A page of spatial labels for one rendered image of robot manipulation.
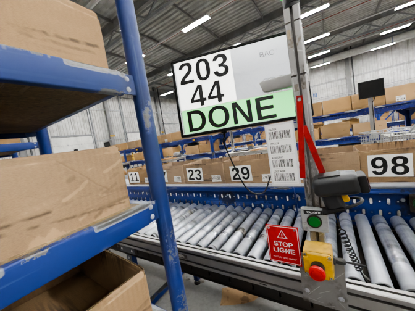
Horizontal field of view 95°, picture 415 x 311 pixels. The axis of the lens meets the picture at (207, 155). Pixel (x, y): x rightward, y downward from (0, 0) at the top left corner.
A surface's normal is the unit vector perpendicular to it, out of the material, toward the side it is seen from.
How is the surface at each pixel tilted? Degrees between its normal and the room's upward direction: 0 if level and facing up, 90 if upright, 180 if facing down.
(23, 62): 90
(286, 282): 90
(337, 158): 90
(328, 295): 90
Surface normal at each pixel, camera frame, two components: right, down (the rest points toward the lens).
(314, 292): -0.53, 0.15
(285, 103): -0.22, 0.04
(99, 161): 0.84, -0.09
